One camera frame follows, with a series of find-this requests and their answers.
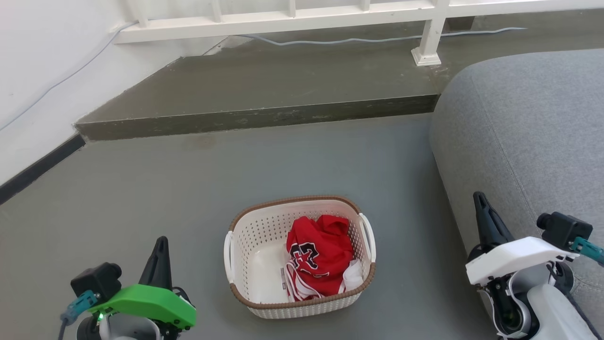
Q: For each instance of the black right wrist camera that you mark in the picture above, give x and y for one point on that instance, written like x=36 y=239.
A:
x=564 y=229

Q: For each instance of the red basketball jersey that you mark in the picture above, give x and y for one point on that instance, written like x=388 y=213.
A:
x=323 y=248

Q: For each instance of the raised concrete step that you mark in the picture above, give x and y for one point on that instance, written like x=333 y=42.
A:
x=278 y=80

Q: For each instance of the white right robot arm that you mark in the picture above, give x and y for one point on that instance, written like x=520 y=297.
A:
x=552 y=309

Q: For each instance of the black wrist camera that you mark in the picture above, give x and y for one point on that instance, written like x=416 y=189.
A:
x=564 y=229
x=94 y=281

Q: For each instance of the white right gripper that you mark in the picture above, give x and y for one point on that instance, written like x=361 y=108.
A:
x=514 y=259

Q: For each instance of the white crumpled garment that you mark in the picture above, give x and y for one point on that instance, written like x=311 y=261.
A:
x=353 y=276

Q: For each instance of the black baseboard strip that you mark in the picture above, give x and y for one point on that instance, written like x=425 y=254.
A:
x=40 y=166

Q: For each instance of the grey fabric sofa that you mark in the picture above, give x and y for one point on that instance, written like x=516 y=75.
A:
x=528 y=118

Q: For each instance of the white metal railing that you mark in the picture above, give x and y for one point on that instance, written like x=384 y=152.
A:
x=283 y=21

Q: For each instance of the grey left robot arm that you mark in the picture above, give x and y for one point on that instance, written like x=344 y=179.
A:
x=128 y=329

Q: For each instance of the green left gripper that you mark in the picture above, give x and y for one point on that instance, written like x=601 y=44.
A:
x=146 y=302

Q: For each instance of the white laundry basket brown rim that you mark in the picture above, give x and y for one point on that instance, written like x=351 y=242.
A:
x=257 y=236

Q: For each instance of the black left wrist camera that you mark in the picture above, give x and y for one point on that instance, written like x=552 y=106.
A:
x=94 y=281

